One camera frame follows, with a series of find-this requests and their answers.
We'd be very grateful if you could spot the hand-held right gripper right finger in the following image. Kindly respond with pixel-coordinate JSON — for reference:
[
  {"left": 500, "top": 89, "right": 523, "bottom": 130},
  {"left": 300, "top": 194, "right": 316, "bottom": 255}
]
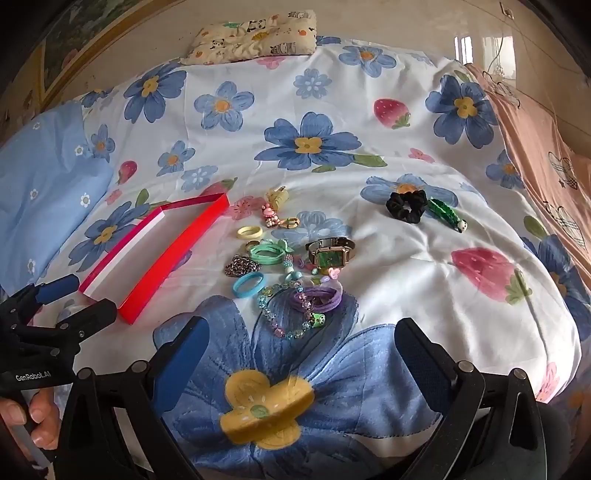
[{"left": 394, "top": 318, "right": 548, "bottom": 480}]

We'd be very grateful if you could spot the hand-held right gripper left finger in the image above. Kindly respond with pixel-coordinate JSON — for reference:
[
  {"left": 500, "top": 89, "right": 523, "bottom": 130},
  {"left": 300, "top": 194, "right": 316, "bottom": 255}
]
[{"left": 55, "top": 316, "right": 211, "bottom": 480}]

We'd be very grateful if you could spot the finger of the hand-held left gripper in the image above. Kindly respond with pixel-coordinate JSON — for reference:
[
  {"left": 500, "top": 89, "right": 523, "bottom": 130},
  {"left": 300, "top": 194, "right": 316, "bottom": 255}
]
[
  {"left": 48, "top": 299, "right": 118, "bottom": 348},
  {"left": 0, "top": 274, "right": 80, "bottom": 324}
]

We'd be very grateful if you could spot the blue hair ring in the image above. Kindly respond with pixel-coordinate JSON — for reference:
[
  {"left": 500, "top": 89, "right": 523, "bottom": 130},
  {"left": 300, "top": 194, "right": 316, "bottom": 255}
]
[{"left": 232, "top": 272, "right": 266, "bottom": 298}]

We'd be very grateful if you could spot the crystal bead bracelet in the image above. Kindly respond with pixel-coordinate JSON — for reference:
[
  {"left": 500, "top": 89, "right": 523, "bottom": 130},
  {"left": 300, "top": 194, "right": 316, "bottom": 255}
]
[{"left": 257, "top": 283, "right": 324, "bottom": 341}]

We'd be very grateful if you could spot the red shallow box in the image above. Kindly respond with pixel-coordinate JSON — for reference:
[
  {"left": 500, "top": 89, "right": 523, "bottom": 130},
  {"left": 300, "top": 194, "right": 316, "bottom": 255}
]
[{"left": 78, "top": 193, "right": 230, "bottom": 325}]

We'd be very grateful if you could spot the silver chain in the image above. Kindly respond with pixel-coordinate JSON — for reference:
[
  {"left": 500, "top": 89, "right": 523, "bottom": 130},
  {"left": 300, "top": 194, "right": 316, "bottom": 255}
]
[{"left": 225, "top": 255, "right": 259, "bottom": 278}]

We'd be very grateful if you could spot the green face wristwatch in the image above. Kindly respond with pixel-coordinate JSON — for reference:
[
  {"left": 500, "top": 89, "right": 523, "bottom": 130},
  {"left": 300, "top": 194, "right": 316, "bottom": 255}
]
[{"left": 305, "top": 237, "right": 356, "bottom": 272}]

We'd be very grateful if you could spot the person's left hand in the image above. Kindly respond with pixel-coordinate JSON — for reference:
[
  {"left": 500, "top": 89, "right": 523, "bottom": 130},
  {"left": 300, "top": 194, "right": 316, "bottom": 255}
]
[{"left": 0, "top": 387, "right": 62, "bottom": 468}]

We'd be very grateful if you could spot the floral white blanket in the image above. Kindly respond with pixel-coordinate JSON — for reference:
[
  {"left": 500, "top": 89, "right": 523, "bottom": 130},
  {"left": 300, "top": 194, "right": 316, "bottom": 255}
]
[{"left": 28, "top": 34, "right": 583, "bottom": 469}]

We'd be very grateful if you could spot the light blue pillow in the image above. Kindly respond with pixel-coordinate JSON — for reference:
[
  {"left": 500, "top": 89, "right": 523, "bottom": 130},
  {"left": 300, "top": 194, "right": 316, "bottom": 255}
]
[{"left": 0, "top": 100, "right": 116, "bottom": 289}]

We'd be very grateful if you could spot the green panda hair clip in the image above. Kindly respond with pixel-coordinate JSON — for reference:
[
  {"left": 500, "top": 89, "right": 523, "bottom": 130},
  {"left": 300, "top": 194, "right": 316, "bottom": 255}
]
[{"left": 428, "top": 198, "right": 469, "bottom": 233}]

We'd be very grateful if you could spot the black scrunchie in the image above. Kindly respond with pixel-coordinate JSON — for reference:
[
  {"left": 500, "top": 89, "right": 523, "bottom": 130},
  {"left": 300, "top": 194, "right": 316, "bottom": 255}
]
[{"left": 386, "top": 190, "right": 428, "bottom": 225}]

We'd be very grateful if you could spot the pink printed blanket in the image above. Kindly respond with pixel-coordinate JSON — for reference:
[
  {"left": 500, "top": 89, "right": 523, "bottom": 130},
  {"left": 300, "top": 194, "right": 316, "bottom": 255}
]
[{"left": 464, "top": 62, "right": 591, "bottom": 259}]

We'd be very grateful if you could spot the panda print pillow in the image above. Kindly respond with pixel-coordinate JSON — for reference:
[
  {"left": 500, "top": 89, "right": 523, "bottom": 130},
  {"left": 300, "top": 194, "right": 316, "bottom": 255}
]
[{"left": 181, "top": 10, "right": 317, "bottom": 66}]

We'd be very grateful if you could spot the purple cord bracelet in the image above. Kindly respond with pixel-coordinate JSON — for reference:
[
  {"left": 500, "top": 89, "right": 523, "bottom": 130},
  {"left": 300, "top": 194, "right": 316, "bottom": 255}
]
[{"left": 290, "top": 286, "right": 345, "bottom": 329}]

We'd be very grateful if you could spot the mint green hair tie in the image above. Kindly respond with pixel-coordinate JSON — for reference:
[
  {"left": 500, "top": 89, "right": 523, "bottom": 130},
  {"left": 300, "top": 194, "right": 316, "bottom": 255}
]
[{"left": 249, "top": 239, "right": 294, "bottom": 266}]

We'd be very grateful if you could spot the pastel bead bracelet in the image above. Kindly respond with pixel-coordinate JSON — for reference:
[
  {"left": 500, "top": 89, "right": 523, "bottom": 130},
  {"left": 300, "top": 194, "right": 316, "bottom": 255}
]
[{"left": 284, "top": 255, "right": 341, "bottom": 287}]

